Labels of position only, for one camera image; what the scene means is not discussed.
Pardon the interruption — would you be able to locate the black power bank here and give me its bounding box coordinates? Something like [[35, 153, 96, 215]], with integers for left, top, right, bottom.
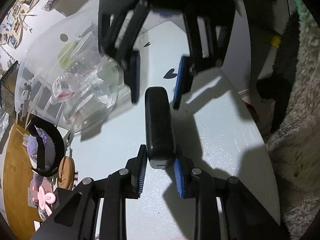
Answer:
[[145, 87, 176, 169]]

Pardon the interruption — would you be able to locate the clear plastic water bottle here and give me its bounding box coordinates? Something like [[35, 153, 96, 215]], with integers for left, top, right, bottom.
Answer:
[[50, 62, 119, 106]]

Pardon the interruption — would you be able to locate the grey shaggy rug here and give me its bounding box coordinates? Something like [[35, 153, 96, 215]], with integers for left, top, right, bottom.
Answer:
[[266, 0, 319, 239]]

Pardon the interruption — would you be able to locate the round wooden coaster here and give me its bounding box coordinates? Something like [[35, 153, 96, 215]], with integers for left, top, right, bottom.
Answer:
[[57, 156, 75, 190]]

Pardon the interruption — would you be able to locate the black headband strap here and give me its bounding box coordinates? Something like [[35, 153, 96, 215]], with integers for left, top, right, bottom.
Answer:
[[26, 117, 66, 178]]

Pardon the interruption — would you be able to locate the pink bunny hand mirror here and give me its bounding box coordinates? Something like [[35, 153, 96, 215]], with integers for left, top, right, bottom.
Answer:
[[30, 179, 57, 217]]

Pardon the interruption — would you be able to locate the large clear plastic bowl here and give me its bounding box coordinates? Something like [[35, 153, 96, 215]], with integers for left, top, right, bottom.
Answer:
[[15, 10, 131, 133]]

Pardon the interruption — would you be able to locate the purple plush toy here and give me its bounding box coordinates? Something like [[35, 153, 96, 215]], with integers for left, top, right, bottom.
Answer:
[[27, 127, 56, 187]]

